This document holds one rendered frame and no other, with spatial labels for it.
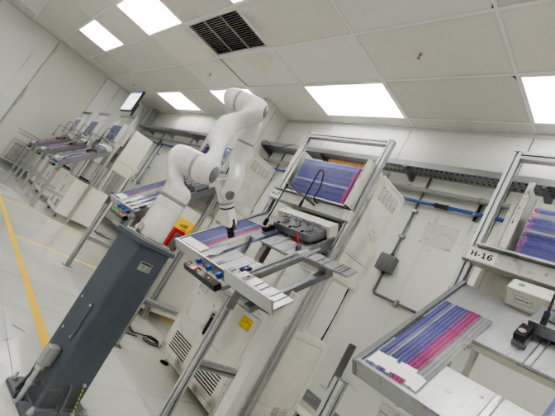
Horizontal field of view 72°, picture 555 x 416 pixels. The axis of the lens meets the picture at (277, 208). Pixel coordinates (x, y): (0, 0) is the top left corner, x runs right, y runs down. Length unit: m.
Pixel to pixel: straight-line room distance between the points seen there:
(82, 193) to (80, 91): 4.51
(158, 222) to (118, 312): 0.37
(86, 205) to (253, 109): 4.96
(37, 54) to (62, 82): 0.70
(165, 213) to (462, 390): 1.18
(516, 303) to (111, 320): 1.55
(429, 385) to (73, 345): 1.21
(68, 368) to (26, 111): 8.95
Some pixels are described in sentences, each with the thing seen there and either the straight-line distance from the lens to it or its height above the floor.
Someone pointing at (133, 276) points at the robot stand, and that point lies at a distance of 1.57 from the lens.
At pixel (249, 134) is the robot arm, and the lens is 1.90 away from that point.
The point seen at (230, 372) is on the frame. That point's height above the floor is 0.31.
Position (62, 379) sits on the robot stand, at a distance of 1.69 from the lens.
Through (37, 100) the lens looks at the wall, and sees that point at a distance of 10.33.
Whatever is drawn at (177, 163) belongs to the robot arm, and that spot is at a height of 1.03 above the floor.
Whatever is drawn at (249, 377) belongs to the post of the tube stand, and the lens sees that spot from 1.76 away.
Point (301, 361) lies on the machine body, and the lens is 2.48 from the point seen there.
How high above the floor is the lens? 0.83
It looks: 9 degrees up
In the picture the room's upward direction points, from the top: 30 degrees clockwise
